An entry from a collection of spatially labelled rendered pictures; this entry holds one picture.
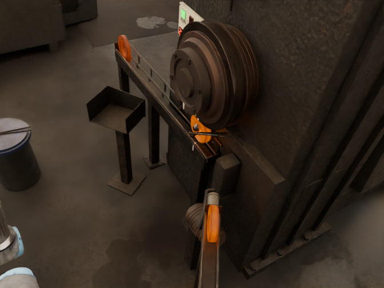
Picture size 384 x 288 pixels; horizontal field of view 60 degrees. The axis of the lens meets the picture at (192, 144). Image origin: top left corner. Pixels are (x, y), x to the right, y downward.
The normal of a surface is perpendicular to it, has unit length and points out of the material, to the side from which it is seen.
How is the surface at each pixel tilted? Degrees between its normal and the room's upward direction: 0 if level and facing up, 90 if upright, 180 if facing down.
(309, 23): 90
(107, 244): 0
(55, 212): 0
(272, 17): 90
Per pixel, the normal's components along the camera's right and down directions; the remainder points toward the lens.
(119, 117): 0.00, -0.73
